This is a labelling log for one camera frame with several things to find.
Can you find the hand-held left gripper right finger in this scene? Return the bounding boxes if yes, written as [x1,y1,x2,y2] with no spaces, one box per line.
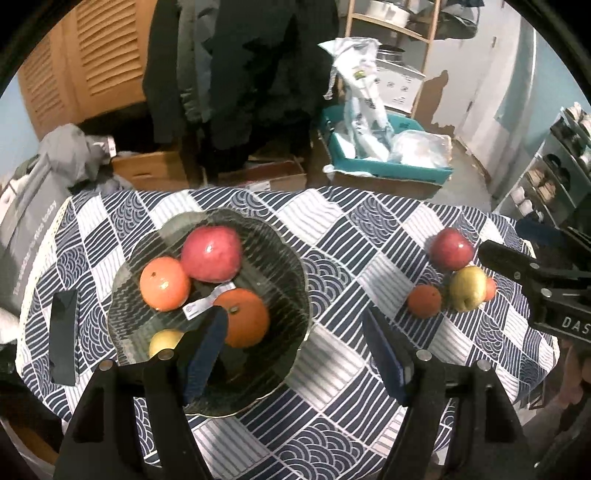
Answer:
[362,305,527,480]

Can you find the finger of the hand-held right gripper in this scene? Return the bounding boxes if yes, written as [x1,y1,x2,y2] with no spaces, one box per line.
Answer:
[516,218,591,247]
[478,240,552,296]

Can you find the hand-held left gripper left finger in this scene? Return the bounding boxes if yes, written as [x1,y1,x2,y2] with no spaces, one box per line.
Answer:
[53,305,229,480]

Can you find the yellow pear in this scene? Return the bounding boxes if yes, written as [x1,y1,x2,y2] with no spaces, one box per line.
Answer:
[148,329,185,358]

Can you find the yellow-green apple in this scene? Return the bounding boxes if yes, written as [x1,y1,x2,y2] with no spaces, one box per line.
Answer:
[449,266,488,312]

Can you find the large orange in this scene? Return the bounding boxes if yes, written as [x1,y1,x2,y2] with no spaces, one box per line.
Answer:
[139,257,191,311]
[213,288,271,349]

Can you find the red apple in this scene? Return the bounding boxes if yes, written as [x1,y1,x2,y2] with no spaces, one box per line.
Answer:
[180,225,243,284]
[430,227,475,271]

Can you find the dark glass bowl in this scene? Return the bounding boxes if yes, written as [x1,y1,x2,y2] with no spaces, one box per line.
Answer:
[107,209,310,418]

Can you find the person's right hand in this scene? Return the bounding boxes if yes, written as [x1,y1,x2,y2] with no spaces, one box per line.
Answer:
[560,346,591,409]

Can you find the shoe rack with shoes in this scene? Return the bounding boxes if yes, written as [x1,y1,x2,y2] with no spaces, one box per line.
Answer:
[512,104,591,220]

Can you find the pale shoe rack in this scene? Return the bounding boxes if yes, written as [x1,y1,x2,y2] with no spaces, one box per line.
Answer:
[499,107,591,227]

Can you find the blue white patterned tablecloth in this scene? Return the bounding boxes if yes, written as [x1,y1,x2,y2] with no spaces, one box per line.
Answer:
[16,186,561,480]

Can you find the clear plastic bag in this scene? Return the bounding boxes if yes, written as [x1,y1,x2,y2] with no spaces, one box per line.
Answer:
[390,130,453,169]

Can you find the black phone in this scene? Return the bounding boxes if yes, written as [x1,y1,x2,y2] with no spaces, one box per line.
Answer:
[48,290,79,386]

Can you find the teal plastic crate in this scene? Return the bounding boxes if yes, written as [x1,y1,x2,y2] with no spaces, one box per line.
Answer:
[322,105,454,183]

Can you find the flat cardboard box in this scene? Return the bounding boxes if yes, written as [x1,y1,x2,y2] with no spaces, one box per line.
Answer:
[217,159,308,190]

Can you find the cardboard boxes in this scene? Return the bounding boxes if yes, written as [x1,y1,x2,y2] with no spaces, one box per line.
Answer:
[111,150,188,191]

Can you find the white door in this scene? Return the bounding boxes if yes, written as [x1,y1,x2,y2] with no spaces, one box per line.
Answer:
[429,0,522,134]

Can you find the white patterned cabinet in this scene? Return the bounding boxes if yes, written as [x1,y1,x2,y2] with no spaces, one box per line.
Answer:
[376,60,426,112]

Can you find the grey fabric bag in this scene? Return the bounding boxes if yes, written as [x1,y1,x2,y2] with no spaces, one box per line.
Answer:
[0,161,70,315]

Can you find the white rice bag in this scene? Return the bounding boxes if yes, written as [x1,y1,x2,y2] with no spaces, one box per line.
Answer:
[318,38,395,160]

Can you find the wooden shelf rack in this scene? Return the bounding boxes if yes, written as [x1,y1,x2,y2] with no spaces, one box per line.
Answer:
[344,0,441,121]

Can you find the grey clothing pile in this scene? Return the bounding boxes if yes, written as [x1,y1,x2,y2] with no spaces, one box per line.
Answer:
[37,124,121,190]

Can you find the grey hanging bag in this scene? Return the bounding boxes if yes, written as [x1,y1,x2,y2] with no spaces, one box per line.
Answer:
[436,0,481,40]

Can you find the black hanging coat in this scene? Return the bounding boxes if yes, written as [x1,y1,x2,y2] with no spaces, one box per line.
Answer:
[142,0,340,185]

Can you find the wooden louvered wardrobe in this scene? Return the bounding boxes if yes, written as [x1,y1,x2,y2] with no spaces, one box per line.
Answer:
[17,0,158,139]

